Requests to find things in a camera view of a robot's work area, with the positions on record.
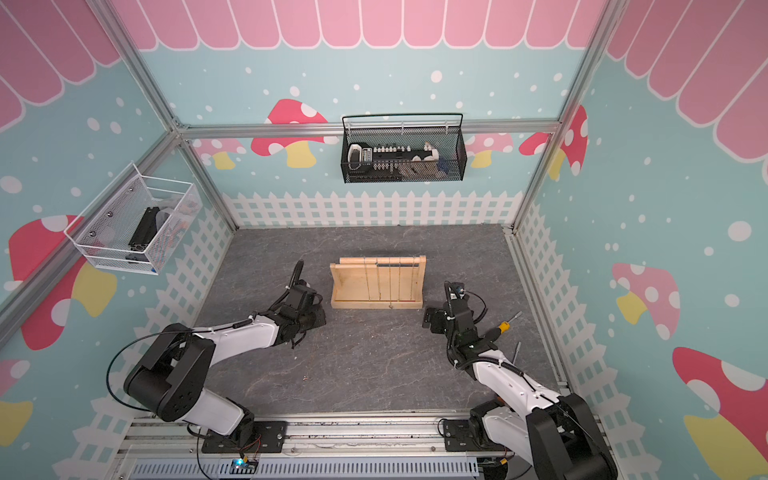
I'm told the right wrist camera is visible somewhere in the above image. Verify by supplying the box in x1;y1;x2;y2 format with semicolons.
444;281;466;302

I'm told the black box in white basket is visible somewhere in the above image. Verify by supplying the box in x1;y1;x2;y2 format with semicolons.
128;207;160;252

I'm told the black wire mesh basket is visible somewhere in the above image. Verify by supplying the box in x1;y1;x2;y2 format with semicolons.
340;113;467;183

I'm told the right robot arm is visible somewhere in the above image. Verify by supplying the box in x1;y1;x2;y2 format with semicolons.
422;281;619;479

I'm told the white wire mesh basket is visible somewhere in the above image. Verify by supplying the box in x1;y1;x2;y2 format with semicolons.
64;164;203;275

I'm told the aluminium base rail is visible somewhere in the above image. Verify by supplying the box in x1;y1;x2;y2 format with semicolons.
106;410;540;479

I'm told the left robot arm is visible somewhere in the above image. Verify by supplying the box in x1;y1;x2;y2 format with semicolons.
122;260;326;457

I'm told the yellow handled screwdriver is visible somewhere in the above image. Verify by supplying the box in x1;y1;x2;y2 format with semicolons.
498;311;522;334

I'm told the wooden jewelry display stand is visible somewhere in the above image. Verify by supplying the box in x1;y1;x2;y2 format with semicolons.
330;256;427;310

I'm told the green lit circuit board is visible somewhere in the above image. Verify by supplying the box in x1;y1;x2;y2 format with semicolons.
229;457;259;475

